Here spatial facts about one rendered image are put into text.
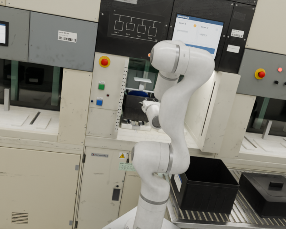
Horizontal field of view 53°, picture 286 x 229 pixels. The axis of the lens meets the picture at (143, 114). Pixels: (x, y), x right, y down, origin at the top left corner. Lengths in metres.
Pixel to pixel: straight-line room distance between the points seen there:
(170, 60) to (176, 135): 0.28
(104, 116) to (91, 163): 0.34
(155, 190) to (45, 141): 0.96
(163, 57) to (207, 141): 1.04
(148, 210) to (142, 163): 0.22
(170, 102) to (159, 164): 0.24
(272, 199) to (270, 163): 0.60
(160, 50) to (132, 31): 0.73
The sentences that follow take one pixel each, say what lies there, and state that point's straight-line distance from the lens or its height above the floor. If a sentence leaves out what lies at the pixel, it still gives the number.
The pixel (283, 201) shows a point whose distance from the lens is 1.73.
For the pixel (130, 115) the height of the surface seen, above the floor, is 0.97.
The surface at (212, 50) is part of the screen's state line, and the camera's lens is 1.81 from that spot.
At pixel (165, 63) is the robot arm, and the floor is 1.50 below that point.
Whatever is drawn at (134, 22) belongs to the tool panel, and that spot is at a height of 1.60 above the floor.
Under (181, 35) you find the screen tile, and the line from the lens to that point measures 1.74.
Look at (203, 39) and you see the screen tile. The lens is 1.78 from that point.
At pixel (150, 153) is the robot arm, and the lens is 1.09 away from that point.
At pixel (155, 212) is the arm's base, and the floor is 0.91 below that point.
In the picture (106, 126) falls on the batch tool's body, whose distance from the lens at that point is 1.83.
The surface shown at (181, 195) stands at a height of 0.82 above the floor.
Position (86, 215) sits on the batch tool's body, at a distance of 2.17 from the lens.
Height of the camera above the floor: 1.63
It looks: 19 degrees down
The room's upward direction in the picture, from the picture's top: 10 degrees clockwise
